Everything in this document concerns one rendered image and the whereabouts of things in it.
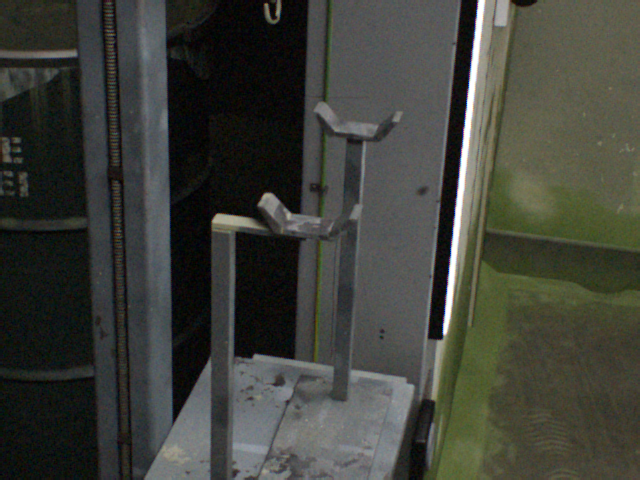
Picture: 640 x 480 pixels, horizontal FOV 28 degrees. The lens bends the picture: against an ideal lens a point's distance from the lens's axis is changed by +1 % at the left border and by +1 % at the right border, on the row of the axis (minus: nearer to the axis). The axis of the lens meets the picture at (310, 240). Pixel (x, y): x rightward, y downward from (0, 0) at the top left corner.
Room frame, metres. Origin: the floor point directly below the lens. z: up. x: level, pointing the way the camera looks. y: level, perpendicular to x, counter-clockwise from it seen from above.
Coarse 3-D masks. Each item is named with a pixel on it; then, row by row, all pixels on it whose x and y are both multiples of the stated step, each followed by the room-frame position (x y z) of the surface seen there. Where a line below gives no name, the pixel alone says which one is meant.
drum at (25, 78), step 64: (0, 64) 1.81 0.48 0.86; (64, 64) 1.82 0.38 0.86; (192, 64) 1.98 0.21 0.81; (0, 128) 1.81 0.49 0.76; (64, 128) 1.82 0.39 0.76; (192, 128) 1.99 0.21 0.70; (0, 192) 1.82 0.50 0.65; (64, 192) 1.82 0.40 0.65; (192, 192) 1.97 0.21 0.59; (0, 256) 1.82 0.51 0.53; (64, 256) 1.82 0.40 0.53; (192, 256) 1.99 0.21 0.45; (0, 320) 1.82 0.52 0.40; (64, 320) 1.82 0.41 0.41; (192, 320) 1.99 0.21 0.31; (0, 384) 1.82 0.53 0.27; (64, 384) 1.82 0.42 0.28; (192, 384) 1.99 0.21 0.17; (0, 448) 1.82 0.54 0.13; (64, 448) 1.82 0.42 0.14
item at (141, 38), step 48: (96, 0) 0.98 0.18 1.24; (144, 0) 0.98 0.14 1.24; (96, 48) 0.98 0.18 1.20; (144, 48) 0.98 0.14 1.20; (96, 96) 0.98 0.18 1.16; (144, 96) 0.98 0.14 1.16; (96, 144) 0.98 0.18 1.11; (144, 144) 0.97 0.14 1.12; (96, 192) 0.98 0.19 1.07; (144, 192) 0.97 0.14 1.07; (96, 240) 0.98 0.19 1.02; (144, 240) 0.97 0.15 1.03; (96, 288) 0.98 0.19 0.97; (144, 288) 0.97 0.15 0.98; (96, 336) 0.98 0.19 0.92; (144, 336) 0.97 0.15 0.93; (96, 384) 0.99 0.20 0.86; (144, 384) 0.97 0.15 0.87; (144, 432) 0.98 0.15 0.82
